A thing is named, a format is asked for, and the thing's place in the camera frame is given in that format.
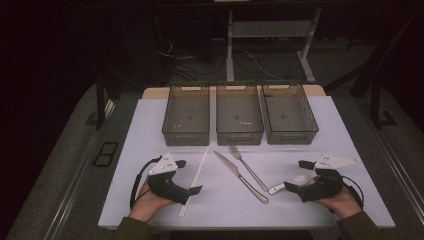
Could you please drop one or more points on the smoky transparent plastic bin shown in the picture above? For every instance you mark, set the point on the smoky transparent plastic bin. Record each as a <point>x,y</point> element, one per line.
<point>288,115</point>
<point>239,116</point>
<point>186,116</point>

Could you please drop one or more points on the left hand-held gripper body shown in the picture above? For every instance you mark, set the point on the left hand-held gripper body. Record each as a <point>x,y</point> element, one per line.
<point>166,186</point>

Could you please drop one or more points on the white metal desk frame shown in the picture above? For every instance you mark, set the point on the white metal desk frame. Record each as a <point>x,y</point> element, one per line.
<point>229,50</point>

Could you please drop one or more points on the black metal stand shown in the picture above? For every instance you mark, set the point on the black metal stand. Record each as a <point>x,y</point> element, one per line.
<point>100,103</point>
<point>376,106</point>

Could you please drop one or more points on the white chopstick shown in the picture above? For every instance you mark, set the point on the white chopstick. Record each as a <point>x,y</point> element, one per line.
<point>199,173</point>
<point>196,173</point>

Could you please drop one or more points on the white ceramic spoon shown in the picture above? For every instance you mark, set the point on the white ceramic spoon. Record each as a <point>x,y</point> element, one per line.
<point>300,178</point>

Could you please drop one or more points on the steel table knife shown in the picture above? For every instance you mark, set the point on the steel table knife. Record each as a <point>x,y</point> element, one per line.
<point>231,168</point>

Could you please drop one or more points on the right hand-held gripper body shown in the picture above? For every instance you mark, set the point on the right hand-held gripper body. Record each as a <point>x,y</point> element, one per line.
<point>321,188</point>

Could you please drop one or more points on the person's right hand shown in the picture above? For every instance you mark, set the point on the person's right hand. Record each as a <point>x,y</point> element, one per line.
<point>343,205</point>

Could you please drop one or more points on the person's left hand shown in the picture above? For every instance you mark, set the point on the person's left hand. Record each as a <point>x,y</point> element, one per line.
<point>146,203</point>

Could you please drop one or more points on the steel fork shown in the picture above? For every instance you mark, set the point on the steel fork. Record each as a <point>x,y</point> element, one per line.
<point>250,170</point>

